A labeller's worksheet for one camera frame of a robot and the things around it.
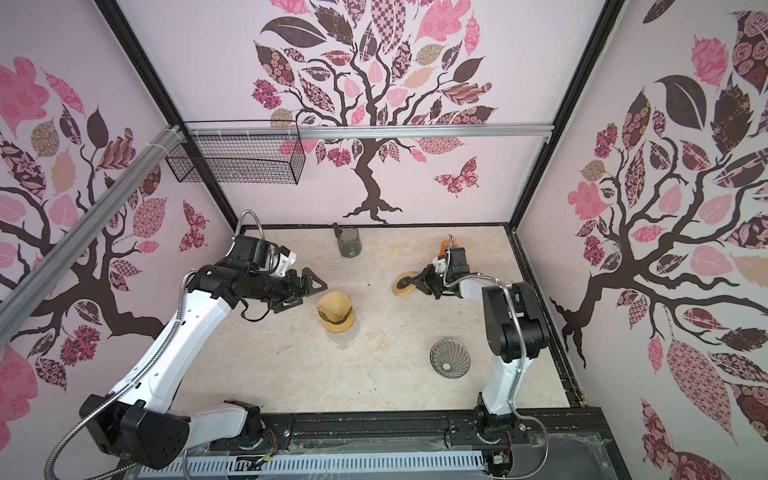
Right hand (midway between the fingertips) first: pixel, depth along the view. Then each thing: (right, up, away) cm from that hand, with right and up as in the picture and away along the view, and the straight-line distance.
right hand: (412, 277), depth 96 cm
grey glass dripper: (+10, -22, -14) cm, 28 cm away
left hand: (-26, -3, -23) cm, 35 cm away
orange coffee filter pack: (+12, +10, +11) cm, 19 cm away
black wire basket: (-51, +41, -1) cm, 66 cm away
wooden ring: (-3, -4, -1) cm, 5 cm away
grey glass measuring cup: (-23, +12, +8) cm, 27 cm away
